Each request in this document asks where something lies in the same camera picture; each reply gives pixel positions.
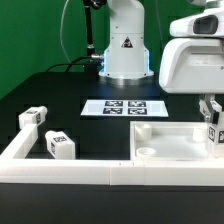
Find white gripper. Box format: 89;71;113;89
159;9;224;124

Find white square tabletop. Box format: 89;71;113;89
130;121;220;161

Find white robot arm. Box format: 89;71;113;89
99;0;224;124

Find white tag sheet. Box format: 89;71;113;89
81;100;168;117

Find white fence wall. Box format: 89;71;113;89
0;125;224;186

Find black cables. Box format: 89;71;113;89
45;55;94;74

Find grey cable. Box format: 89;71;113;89
59;0;73;64

